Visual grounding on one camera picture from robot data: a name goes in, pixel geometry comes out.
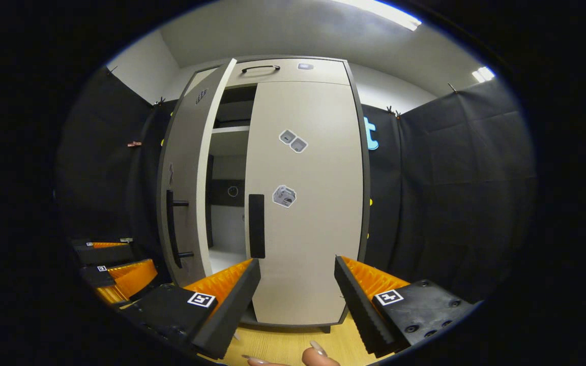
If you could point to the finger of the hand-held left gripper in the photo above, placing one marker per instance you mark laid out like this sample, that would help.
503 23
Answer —
130 279
105 254

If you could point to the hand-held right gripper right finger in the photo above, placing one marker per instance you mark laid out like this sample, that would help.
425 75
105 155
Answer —
356 310

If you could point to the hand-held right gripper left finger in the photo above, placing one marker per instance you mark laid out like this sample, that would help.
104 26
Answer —
232 312

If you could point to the white cabinet door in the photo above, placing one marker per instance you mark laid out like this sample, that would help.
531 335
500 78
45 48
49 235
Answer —
318 229
186 152

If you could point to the grey and white cabinet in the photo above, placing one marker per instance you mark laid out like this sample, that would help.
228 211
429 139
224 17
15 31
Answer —
229 152

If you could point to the beige cabinet drawer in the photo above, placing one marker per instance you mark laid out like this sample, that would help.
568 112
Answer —
323 73

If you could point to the black backdrop cloth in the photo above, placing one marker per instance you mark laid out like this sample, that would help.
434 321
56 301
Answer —
450 203

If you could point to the black binder clip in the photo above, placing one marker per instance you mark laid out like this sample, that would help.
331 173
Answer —
392 111
159 101

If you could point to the small ceiling light panel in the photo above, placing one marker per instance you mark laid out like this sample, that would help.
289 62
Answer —
483 74

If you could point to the large ceiling light panel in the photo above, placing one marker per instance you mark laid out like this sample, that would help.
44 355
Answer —
379 12

